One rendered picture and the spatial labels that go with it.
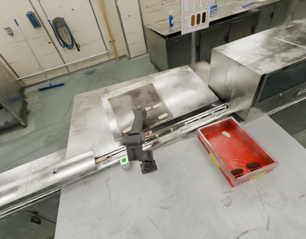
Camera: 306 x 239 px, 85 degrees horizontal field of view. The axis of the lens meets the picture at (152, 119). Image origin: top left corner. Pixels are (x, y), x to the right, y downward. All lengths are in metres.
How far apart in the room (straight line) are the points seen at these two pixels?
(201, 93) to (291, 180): 0.97
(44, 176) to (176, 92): 1.33
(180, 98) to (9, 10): 3.94
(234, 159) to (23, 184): 1.55
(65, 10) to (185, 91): 3.53
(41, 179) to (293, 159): 1.81
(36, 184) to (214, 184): 1.26
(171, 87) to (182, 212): 1.14
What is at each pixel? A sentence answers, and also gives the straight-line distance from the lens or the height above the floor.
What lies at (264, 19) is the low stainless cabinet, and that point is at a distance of 5.13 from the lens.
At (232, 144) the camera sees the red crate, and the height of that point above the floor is 0.82.
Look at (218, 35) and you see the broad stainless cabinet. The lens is 3.52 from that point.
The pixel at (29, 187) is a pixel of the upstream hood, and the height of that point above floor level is 0.92.
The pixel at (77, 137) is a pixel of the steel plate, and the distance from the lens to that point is 1.78.
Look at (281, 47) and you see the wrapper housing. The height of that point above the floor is 1.30.
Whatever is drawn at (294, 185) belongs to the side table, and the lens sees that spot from 1.43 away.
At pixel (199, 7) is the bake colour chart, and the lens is 2.11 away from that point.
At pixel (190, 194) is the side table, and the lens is 1.23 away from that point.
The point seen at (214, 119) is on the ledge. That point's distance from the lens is 1.56.
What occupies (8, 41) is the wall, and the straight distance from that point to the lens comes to 4.94.
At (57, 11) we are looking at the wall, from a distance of 4.64.
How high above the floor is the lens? 1.97
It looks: 45 degrees down
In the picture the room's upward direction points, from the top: 12 degrees counter-clockwise
